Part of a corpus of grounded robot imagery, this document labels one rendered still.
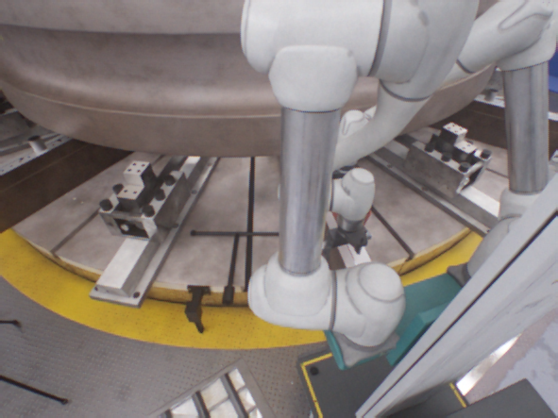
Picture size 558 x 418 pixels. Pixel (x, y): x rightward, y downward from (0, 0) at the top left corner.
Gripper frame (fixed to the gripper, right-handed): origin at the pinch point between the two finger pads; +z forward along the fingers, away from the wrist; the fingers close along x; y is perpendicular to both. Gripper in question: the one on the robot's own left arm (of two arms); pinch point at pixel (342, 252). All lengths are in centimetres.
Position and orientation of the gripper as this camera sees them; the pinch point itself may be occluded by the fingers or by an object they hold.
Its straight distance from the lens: 118.9
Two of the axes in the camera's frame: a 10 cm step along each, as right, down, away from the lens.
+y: -3.1, -6.8, 6.7
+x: -9.5, 2.2, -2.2
